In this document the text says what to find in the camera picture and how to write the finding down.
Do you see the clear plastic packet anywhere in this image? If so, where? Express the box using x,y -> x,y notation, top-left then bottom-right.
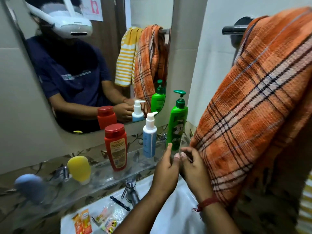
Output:
94,203 -> 127,229

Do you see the grey silicone squeeze bottle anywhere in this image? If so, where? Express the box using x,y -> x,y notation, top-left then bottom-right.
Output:
14,174 -> 45,205

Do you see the person's left hand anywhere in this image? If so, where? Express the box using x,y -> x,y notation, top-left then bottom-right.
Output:
152,143 -> 181,193

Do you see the orange plaid towel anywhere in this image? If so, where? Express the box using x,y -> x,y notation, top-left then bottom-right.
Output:
189,7 -> 312,210

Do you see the blue white pump bottle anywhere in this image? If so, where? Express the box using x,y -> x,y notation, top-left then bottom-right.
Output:
142,111 -> 158,159

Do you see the person's left forearm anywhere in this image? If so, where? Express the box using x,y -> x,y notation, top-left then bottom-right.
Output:
113,187 -> 169,234

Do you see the red bottle with yellow label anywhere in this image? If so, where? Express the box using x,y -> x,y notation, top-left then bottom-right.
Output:
104,123 -> 128,172

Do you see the yellow silicone squeeze bottle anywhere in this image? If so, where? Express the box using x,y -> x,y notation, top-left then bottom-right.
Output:
67,156 -> 92,186

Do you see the red thread bracelet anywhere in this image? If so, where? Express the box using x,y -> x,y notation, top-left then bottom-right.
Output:
192,196 -> 221,213

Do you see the yellow striped towel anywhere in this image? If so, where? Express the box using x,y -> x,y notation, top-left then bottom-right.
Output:
296,172 -> 312,234

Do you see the black comb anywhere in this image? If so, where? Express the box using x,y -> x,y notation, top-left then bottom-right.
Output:
110,196 -> 131,212

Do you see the basin faucet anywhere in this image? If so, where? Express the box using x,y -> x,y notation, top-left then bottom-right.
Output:
121,177 -> 141,207

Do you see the white wash basin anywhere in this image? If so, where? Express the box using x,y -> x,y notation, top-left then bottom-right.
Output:
59,174 -> 208,234

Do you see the person's right hand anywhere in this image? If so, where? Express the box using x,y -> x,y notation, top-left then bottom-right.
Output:
179,146 -> 219,202

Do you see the rounded wall mirror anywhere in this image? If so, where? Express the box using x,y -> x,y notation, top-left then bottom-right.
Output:
1,0 -> 175,134

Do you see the person's right forearm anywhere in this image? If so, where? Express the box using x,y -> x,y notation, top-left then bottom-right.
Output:
201,202 -> 242,234

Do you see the clear glass shelf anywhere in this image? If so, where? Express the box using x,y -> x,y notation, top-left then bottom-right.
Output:
14,138 -> 193,215

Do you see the green pump bottle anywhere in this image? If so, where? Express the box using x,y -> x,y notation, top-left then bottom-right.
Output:
167,89 -> 188,151

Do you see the black towel bar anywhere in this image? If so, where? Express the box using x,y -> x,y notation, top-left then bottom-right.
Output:
222,16 -> 255,46

